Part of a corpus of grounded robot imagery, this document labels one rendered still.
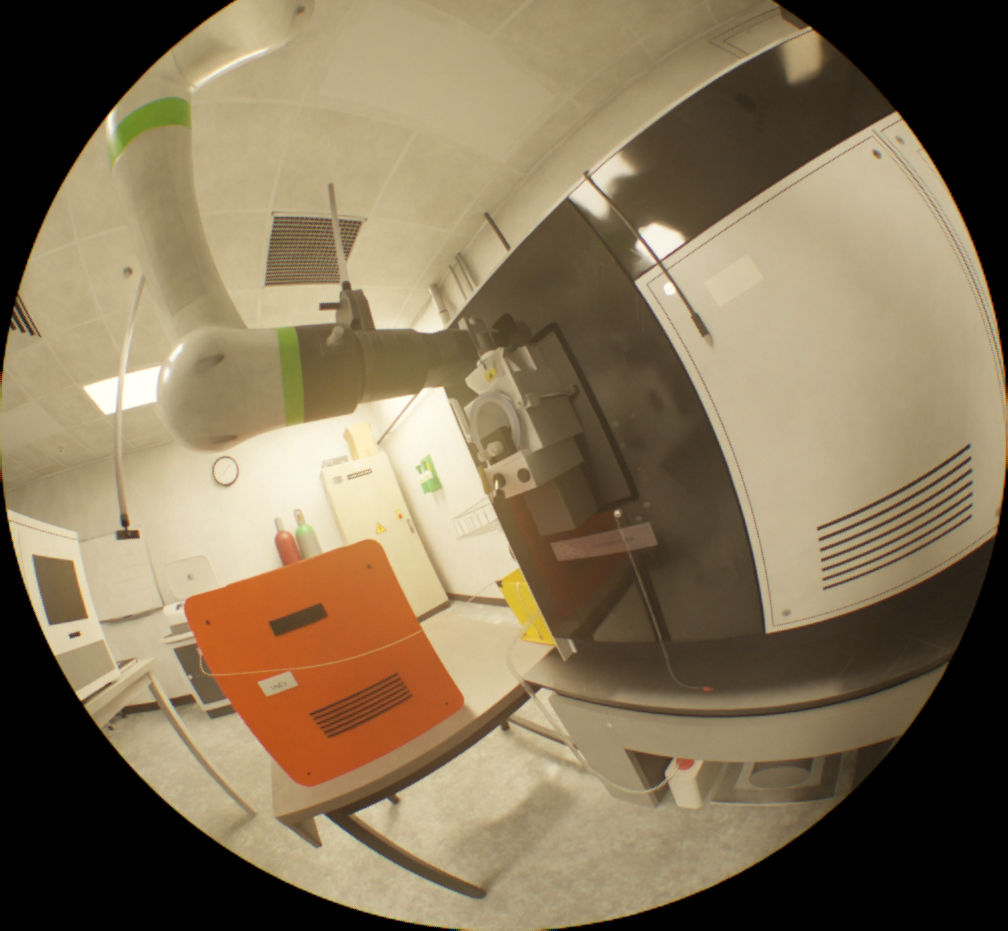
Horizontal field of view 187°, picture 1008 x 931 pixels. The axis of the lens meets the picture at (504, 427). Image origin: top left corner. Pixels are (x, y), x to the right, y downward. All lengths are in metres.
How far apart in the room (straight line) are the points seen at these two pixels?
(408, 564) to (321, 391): 3.28
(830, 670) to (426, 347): 0.63
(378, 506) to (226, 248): 2.78
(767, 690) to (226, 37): 0.95
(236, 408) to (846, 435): 0.53
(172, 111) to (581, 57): 1.85
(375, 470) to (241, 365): 3.32
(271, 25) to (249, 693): 0.90
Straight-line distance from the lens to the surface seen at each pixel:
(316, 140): 1.76
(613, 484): 0.41
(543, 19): 1.90
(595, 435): 0.40
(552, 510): 0.38
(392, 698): 0.68
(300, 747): 0.71
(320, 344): 0.27
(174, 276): 0.40
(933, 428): 0.42
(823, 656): 0.52
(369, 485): 3.48
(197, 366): 0.26
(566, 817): 1.31
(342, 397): 0.28
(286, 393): 0.27
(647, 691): 0.55
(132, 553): 4.23
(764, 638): 0.53
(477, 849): 1.37
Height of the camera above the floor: 1.14
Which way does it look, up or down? 9 degrees up
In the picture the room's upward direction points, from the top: 24 degrees counter-clockwise
